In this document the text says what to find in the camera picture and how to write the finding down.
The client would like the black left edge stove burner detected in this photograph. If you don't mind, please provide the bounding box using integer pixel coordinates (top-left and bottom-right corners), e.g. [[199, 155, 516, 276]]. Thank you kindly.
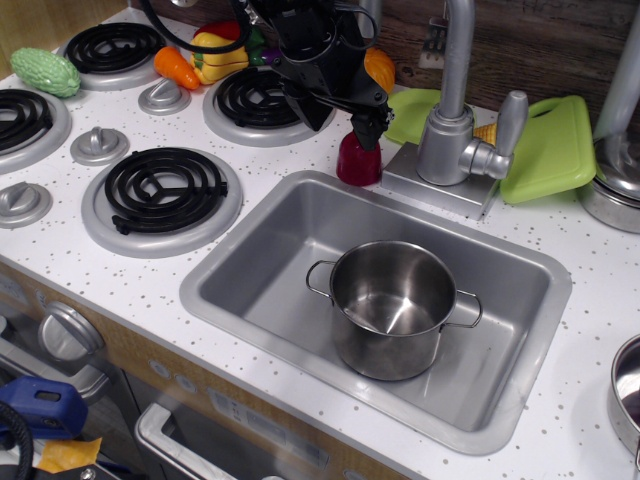
[[1, 89, 72, 174]]

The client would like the steel pot right edge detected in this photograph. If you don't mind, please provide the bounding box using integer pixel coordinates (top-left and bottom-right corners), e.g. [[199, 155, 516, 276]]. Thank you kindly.
[[577, 133, 639, 234]]

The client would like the silver stove knob upper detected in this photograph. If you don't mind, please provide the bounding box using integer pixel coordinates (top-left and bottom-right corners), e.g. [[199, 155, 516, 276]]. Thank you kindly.
[[138, 79, 191, 116]]

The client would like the orange pumpkin toy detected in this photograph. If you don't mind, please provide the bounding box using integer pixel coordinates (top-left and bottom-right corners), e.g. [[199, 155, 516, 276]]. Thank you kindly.
[[364, 47, 396, 94]]

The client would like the green bumpy gourd toy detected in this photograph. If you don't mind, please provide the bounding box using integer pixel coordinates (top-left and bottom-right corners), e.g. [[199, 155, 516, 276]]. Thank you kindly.
[[10, 48, 81, 98]]

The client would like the black back right stove burner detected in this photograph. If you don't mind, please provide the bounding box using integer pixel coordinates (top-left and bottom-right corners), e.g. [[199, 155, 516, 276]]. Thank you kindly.
[[203, 66, 316, 148]]

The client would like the silver stove knob lower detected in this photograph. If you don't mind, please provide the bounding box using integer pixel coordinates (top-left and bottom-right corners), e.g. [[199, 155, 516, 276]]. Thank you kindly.
[[1, 182, 53, 229]]

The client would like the red sweet potato toy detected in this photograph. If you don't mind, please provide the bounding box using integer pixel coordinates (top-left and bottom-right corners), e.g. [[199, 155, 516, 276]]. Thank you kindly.
[[336, 132, 382, 187]]

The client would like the orange carrot toy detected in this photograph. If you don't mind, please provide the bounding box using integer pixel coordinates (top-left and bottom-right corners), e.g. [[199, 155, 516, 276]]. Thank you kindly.
[[153, 46, 201, 90]]

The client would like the green plastic cutting board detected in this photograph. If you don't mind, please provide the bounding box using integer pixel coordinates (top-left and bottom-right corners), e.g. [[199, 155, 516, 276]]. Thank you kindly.
[[500, 95, 596, 205]]

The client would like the silver stove knob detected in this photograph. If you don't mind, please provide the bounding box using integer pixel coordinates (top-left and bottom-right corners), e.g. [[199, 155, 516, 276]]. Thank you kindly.
[[1, 182, 53, 229], [70, 127, 130, 166], [138, 79, 191, 116]]

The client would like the silver oven door handle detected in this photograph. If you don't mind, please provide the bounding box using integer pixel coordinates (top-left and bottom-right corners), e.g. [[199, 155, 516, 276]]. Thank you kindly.
[[134, 403, 235, 480]]

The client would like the yellow red bell pepper toy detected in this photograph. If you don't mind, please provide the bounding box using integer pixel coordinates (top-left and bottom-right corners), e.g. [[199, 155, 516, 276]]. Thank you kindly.
[[189, 20, 249, 85]]

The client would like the stainless steel pot with handles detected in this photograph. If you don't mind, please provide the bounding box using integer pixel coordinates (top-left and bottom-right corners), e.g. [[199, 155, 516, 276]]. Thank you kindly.
[[305, 240, 484, 381]]

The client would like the silver stove knob middle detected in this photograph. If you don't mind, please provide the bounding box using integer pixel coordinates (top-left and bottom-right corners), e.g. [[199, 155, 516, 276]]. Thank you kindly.
[[70, 127, 130, 166]]

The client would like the black front stove burner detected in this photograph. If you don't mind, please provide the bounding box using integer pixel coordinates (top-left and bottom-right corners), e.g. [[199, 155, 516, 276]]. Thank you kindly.
[[81, 147, 243, 259]]

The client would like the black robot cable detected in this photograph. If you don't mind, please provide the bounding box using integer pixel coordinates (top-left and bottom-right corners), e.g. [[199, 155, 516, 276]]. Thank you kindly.
[[137, 0, 253, 55]]

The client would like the light green plastic plate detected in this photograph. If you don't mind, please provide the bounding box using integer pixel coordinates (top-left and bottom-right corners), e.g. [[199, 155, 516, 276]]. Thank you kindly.
[[385, 88, 441, 145]]

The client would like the silver toy faucet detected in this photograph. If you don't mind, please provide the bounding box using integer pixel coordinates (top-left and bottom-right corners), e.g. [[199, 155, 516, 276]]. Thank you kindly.
[[381, 0, 529, 220]]

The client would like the silver oven dial knob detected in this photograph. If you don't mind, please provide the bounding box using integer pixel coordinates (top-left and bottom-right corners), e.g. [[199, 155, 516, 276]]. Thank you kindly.
[[38, 301, 105, 362]]

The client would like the yellow corn cob toy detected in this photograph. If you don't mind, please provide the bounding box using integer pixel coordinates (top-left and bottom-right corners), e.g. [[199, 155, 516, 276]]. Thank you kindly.
[[473, 123, 497, 146]]

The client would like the blue clamp tool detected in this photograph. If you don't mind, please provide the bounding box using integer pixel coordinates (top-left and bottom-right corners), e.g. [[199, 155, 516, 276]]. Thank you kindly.
[[1, 376, 88, 440]]

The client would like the steel bowl bottom right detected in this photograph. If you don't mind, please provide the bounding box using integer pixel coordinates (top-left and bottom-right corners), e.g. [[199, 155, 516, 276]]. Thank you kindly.
[[607, 335, 639, 479]]

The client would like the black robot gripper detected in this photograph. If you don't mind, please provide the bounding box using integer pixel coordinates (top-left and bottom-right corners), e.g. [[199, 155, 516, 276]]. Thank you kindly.
[[249, 1, 394, 151]]

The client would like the purple eggplant toy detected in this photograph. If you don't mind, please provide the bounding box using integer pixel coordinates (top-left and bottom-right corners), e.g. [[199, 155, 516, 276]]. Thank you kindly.
[[259, 47, 281, 65]]

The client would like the black back left stove burner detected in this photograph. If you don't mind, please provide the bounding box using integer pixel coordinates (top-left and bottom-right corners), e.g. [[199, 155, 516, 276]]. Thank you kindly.
[[57, 22, 167, 91]]

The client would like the silver metal spatula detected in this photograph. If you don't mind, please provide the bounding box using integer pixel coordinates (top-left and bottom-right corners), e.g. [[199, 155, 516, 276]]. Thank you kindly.
[[418, 17, 448, 69]]

